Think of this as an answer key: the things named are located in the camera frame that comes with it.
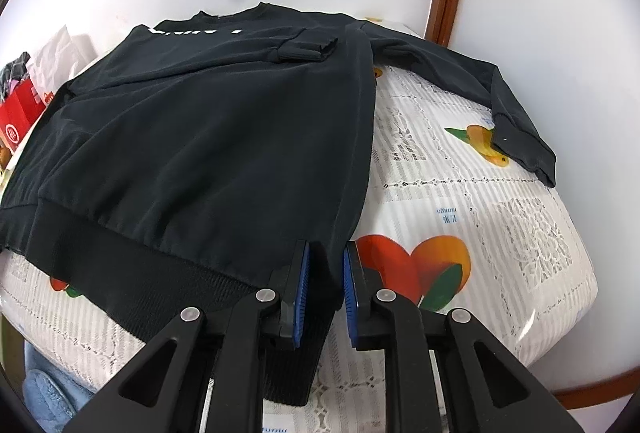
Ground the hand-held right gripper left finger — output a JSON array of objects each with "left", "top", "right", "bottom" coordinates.
[{"left": 62, "top": 240, "right": 313, "bottom": 433}]

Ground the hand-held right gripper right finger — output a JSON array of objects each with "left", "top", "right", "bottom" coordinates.
[{"left": 342, "top": 240, "right": 583, "bottom": 433}]

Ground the black sweatshirt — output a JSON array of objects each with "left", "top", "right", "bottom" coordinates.
[{"left": 0, "top": 2, "right": 557, "bottom": 406}]

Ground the fruit printed white cover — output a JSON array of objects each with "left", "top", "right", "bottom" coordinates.
[{"left": 0, "top": 16, "right": 601, "bottom": 433}]

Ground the brown wooden trim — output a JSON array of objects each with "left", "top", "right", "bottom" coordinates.
[{"left": 554, "top": 360, "right": 640, "bottom": 398}]

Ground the blue towel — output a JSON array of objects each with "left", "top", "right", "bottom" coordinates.
[{"left": 22, "top": 343, "right": 103, "bottom": 430}]

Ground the red box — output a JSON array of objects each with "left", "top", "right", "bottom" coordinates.
[{"left": 0, "top": 80, "right": 56, "bottom": 155}]

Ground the white plastic bag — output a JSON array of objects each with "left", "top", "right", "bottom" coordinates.
[{"left": 27, "top": 26, "right": 98, "bottom": 95}]

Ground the dark plaid cloth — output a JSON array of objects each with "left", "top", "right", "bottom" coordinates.
[{"left": 0, "top": 53, "right": 33, "bottom": 100}]

